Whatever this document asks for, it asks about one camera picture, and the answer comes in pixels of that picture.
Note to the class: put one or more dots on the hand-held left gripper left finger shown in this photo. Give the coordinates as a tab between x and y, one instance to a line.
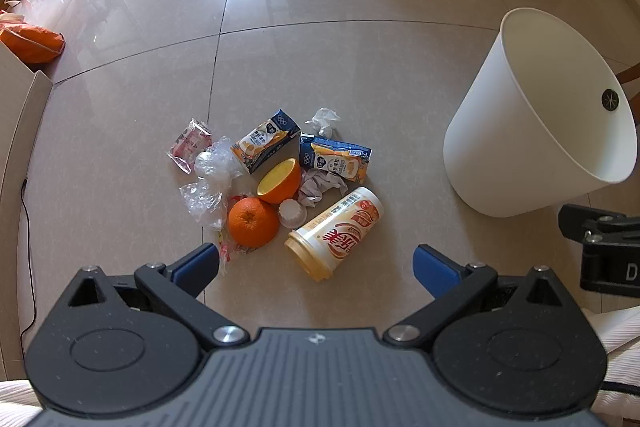
197	264

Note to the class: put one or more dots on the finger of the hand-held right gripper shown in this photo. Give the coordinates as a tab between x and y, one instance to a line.
580	219

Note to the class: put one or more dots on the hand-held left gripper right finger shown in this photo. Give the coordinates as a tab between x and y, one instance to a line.
432	269

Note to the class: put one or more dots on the red white candy wrapper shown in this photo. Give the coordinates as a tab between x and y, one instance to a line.
227	252

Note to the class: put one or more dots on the clear plastic bag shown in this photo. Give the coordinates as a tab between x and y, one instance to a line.
202	202

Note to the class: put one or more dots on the whole orange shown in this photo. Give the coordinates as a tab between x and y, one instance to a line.
252	222

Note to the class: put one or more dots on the milk tea paper cup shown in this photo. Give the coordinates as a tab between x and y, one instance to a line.
340	232

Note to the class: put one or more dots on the clear plastic wrap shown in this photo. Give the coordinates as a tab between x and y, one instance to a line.
215	162

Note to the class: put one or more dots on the small white plastic cup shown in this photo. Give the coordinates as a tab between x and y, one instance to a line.
291	213

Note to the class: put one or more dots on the half orange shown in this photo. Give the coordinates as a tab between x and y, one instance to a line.
280	184

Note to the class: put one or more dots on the white plastic trash bin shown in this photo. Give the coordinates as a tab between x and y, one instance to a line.
500	132

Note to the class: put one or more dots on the pink snack wrapper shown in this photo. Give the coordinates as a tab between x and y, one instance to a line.
189	144

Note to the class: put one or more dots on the blue orange milk carton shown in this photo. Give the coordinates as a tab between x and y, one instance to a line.
265	142

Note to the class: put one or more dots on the grey paper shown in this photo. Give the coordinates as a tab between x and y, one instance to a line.
315	187

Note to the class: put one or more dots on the crushed blue milk carton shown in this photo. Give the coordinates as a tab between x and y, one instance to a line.
335	157

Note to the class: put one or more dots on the white tissue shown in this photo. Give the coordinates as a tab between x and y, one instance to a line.
324	122

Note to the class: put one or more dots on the person's white ribbed clothing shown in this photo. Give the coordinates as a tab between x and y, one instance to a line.
17	402
620	347

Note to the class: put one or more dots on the beige board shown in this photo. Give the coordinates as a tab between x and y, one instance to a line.
20	122

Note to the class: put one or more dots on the orange bag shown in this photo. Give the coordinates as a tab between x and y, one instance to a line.
30	42

